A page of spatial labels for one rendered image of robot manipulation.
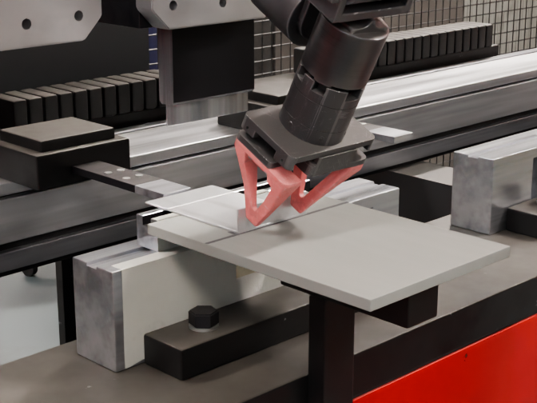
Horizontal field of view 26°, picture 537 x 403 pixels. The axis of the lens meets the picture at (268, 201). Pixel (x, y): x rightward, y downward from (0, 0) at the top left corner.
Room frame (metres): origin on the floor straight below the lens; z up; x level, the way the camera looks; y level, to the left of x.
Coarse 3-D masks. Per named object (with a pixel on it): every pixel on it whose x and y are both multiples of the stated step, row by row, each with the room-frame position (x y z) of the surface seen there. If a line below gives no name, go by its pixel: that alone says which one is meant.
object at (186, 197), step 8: (184, 192) 1.09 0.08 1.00; (192, 192) 1.09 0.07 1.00; (200, 192) 1.09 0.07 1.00; (208, 192) 1.09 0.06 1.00; (216, 192) 1.09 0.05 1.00; (224, 192) 1.09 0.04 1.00; (232, 192) 1.09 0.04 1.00; (152, 200) 1.06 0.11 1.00; (160, 200) 1.06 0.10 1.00; (168, 200) 1.06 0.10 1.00; (176, 200) 1.06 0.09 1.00; (184, 200) 1.06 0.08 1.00; (192, 200) 1.06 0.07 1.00; (200, 200) 1.06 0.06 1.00; (160, 208) 1.04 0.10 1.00; (168, 208) 1.03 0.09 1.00
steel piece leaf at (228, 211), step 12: (192, 204) 1.05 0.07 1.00; (204, 204) 1.05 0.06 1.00; (216, 204) 1.05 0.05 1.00; (228, 204) 1.05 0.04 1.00; (240, 204) 1.05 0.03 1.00; (288, 204) 1.01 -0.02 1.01; (192, 216) 1.01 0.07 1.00; (204, 216) 1.01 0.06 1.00; (216, 216) 1.01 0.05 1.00; (228, 216) 1.01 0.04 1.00; (240, 216) 0.96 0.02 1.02; (276, 216) 0.99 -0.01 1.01; (288, 216) 1.01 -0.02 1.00; (228, 228) 0.97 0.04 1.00; (240, 228) 0.96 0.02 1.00; (252, 228) 0.97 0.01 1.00
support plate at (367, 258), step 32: (160, 224) 0.99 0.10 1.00; (192, 224) 0.99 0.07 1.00; (288, 224) 0.99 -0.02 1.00; (320, 224) 0.99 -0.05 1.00; (352, 224) 0.99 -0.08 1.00; (384, 224) 0.99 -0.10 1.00; (416, 224) 0.99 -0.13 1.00; (224, 256) 0.92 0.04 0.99; (256, 256) 0.90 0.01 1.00; (288, 256) 0.90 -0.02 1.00; (320, 256) 0.90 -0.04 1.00; (352, 256) 0.90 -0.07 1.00; (384, 256) 0.90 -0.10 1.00; (416, 256) 0.90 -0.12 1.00; (448, 256) 0.90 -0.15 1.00; (480, 256) 0.90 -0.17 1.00; (320, 288) 0.84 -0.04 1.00; (352, 288) 0.83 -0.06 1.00; (384, 288) 0.83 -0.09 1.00; (416, 288) 0.84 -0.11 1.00
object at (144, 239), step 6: (306, 180) 1.14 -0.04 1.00; (258, 186) 1.12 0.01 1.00; (264, 186) 1.13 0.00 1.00; (306, 186) 1.14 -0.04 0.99; (240, 192) 1.10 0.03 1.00; (150, 210) 1.03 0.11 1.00; (156, 210) 1.03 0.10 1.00; (162, 210) 1.03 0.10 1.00; (138, 216) 1.02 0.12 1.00; (144, 216) 1.02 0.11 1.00; (150, 216) 1.02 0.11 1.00; (156, 216) 1.03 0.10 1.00; (138, 222) 1.02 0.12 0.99; (144, 222) 1.02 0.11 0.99; (150, 222) 1.02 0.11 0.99; (138, 228) 1.02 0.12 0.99; (144, 228) 1.02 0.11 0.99; (138, 234) 1.02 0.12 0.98; (144, 234) 1.02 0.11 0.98; (138, 240) 1.02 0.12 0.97; (144, 240) 1.02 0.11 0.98; (150, 240) 1.01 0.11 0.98; (156, 240) 1.00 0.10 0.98; (144, 246) 1.02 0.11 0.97; (150, 246) 1.01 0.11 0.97; (156, 246) 1.00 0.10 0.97
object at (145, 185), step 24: (72, 120) 1.27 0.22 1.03; (0, 144) 1.20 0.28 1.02; (24, 144) 1.19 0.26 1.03; (48, 144) 1.17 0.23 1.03; (72, 144) 1.19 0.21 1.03; (96, 144) 1.20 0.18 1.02; (120, 144) 1.22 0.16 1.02; (0, 168) 1.20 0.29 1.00; (24, 168) 1.17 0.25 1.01; (48, 168) 1.16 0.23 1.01; (72, 168) 1.18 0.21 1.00; (96, 168) 1.17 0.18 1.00; (120, 168) 1.17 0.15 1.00; (144, 192) 1.09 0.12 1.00; (168, 192) 1.08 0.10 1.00
